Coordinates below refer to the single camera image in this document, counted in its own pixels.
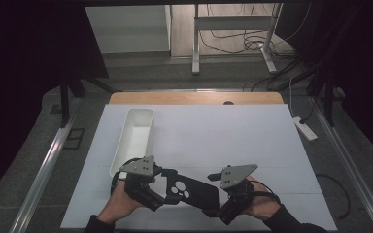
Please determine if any white power strip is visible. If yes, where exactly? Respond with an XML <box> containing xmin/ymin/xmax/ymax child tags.
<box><xmin>292</xmin><ymin>116</ymin><xmax>319</xmax><ymax>142</ymax></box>

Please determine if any black cable loop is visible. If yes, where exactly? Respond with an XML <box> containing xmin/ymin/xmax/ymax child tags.
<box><xmin>316</xmin><ymin>173</ymin><xmax>352</xmax><ymax>221</ymax></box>

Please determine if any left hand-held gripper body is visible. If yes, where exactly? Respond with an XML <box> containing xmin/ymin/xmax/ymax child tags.
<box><xmin>119</xmin><ymin>155</ymin><xmax>167</xmax><ymax>213</ymax></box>

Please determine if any white metal desk frame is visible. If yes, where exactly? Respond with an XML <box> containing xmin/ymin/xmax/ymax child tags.
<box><xmin>191</xmin><ymin>3</ymin><xmax>284</xmax><ymax>77</ymax></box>

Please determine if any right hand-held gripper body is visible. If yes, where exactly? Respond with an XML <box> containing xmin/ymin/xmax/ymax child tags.
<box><xmin>219</xmin><ymin>163</ymin><xmax>259</xmax><ymax>225</ymax></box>

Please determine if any long white plastic tray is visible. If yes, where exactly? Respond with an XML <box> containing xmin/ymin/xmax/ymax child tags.
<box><xmin>109</xmin><ymin>108</ymin><xmax>154</xmax><ymax>180</ymax></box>

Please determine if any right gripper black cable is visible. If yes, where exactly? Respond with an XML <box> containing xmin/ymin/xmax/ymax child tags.
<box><xmin>248</xmin><ymin>180</ymin><xmax>282</xmax><ymax>206</ymax></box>

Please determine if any white table cover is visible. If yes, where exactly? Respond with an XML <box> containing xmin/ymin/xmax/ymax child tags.
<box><xmin>59</xmin><ymin>104</ymin><xmax>338</xmax><ymax>231</ymax></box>

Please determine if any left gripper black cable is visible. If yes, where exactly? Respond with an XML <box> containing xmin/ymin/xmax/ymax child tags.
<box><xmin>110</xmin><ymin>157</ymin><xmax>141</xmax><ymax>196</ymax></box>

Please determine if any black phone case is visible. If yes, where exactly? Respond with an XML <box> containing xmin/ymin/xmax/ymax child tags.
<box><xmin>160</xmin><ymin>168</ymin><xmax>221</xmax><ymax>212</ymax></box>

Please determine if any aluminium rail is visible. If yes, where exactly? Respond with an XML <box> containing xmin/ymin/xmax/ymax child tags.
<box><xmin>9</xmin><ymin>96</ymin><xmax>83</xmax><ymax>233</ymax></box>
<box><xmin>310</xmin><ymin>96</ymin><xmax>373</xmax><ymax>233</ymax></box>

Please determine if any person's left hand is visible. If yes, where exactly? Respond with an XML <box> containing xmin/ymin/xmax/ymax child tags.
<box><xmin>96</xmin><ymin>176</ymin><xmax>157</xmax><ymax>226</ymax></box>

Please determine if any tangle of black floor cables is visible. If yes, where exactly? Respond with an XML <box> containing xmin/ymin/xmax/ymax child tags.
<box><xmin>198</xmin><ymin>3</ymin><xmax>315</xmax><ymax>92</ymax></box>

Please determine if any black metal stand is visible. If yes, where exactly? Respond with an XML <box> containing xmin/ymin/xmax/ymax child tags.
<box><xmin>57</xmin><ymin>69</ymin><xmax>122</xmax><ymax>129</ymax></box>

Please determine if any white cabinet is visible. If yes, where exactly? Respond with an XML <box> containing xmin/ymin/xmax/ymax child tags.
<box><xmin>85</xmin><ymin>4</ymin><xmax>172</xmax><ymax>55</ymax></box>

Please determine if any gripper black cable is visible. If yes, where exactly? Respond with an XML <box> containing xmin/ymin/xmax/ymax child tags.
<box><xmin>248</xmin><ymin>180</ymin><xmax>282</xmax><ymax>206</ymax></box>
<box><xmin>110</xmin><ymin>157</ymin><xmax>141</xmax><ymax>196</ymax></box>

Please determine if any person's right hand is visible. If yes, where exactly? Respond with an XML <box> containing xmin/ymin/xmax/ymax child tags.
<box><xmin>238</xmin><ymin>176</ymin><xmax>282</xmax><ymax>221</ymax></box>

